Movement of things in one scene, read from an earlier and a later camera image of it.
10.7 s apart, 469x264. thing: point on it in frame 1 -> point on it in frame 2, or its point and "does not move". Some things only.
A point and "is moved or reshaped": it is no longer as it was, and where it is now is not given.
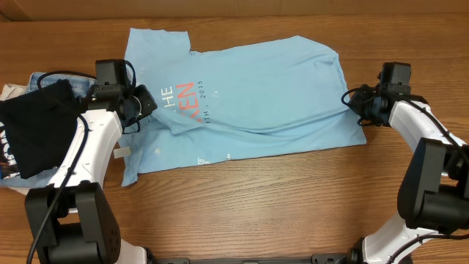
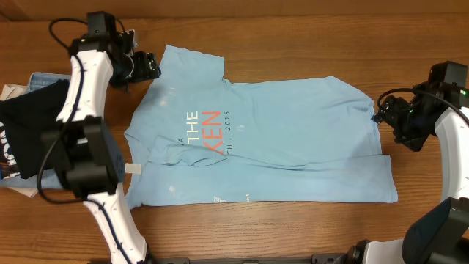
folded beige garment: [7, 92] does not move
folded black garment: [39, 125] does not move
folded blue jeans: [83, 86] does not move
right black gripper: [355, 104] -> [388, 115]
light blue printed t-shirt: [274, 94] is moved or reshaped
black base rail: [317, 259] does not move
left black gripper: [149, 104] -> [146, 70]
